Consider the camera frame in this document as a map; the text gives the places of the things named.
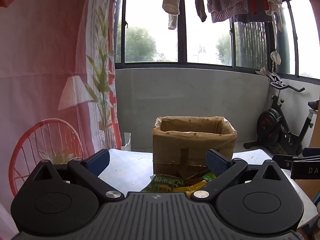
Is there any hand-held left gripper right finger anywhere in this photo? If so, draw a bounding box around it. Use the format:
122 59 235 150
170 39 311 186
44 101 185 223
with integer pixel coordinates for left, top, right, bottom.
191 149 288 201

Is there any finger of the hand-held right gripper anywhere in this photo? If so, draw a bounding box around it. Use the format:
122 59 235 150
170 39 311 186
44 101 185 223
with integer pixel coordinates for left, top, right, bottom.
272 154 320 170
302 148 320 157

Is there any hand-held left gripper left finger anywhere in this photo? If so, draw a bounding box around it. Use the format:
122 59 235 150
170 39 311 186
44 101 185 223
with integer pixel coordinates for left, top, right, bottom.
24 149 125 201

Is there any yellow snack packet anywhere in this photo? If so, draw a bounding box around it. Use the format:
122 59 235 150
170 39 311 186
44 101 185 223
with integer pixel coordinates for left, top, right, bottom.
184 179 209 193

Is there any brown cardboard box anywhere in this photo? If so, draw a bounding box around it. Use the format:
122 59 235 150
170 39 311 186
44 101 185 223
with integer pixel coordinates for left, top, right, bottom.
152 116 237 176

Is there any green snack packet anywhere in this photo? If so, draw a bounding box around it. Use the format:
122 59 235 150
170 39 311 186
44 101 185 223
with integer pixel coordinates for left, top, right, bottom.
140 174 185 193
201 171 217 183

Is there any brown board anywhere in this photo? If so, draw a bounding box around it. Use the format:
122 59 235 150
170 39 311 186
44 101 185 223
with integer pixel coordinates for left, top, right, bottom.
295 177 320 205

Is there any dark red snack packet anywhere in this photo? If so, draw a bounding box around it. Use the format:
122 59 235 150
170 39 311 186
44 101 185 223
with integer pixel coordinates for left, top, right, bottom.
185 171 207 180

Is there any floral tablecloth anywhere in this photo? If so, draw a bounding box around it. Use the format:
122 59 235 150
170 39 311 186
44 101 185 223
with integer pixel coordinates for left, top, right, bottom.
99 149 318 230

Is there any white bin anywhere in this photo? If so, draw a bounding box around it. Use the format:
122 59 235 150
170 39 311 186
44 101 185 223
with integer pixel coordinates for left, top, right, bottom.
121 132 132 152

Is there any black exercise bike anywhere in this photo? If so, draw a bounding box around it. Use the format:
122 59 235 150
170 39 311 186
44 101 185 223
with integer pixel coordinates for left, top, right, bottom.
244 71 320 155

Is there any white hanging item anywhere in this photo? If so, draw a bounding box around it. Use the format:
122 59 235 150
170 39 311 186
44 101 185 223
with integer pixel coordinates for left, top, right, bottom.
270 51 282 65

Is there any printed backdrop cloth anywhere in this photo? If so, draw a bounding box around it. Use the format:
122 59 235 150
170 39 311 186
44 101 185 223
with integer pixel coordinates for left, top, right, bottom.
0 0 123 240

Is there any mauve knit hanging garment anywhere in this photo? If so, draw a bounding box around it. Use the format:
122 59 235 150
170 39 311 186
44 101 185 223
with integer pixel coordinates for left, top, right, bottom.
207 0 249 23

